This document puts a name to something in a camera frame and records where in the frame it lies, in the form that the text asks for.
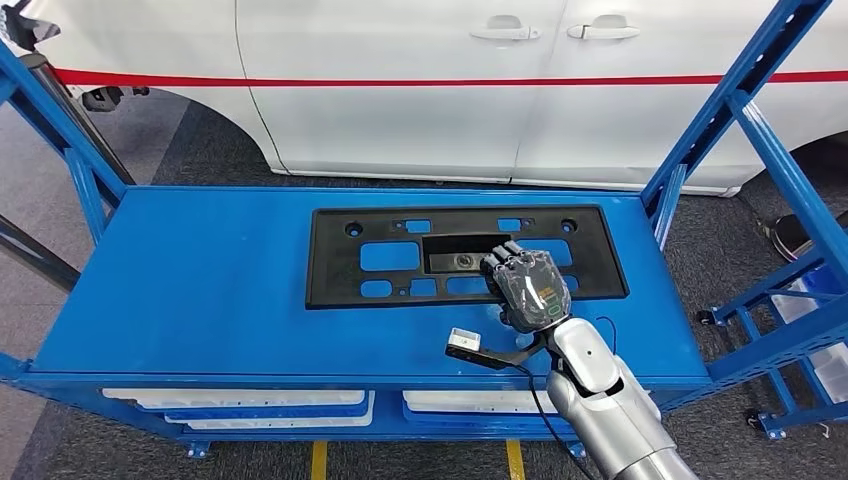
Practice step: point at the round stanchion base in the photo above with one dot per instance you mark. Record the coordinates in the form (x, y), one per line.
(792, 238)

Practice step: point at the black camera bracket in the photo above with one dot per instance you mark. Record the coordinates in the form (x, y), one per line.
(490, 359)

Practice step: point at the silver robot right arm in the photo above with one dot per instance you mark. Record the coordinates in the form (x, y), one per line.
(596, 371)

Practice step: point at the white car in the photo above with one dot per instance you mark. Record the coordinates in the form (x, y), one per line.
(397, 132)

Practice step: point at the black plastic plate bracket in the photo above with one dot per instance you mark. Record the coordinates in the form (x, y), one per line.
(331, 265)

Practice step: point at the chrome stanchion post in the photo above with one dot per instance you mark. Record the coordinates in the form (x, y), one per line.
(74, 111)
(40, 255)

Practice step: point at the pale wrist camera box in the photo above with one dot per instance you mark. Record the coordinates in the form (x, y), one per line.
(464, 340)

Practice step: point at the blue steel shelf rack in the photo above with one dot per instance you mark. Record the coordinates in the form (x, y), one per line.
(199, 298)

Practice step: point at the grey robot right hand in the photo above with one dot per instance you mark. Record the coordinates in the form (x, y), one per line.
(530, 291)

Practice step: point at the red barrier belt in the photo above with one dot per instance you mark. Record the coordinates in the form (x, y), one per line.
(397, 83)

